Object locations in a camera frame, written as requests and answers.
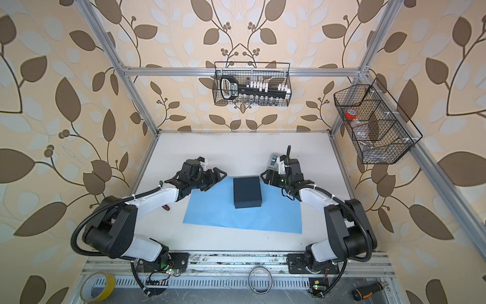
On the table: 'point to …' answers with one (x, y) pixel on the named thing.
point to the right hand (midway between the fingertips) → (268, 177)
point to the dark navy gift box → (247, 192)
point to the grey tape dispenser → (273, 163)
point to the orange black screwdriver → (366, 291)
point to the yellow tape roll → (97, 287)
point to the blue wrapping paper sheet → (280, 211)
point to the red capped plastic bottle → (350, 114)
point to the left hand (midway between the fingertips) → (221, 175)
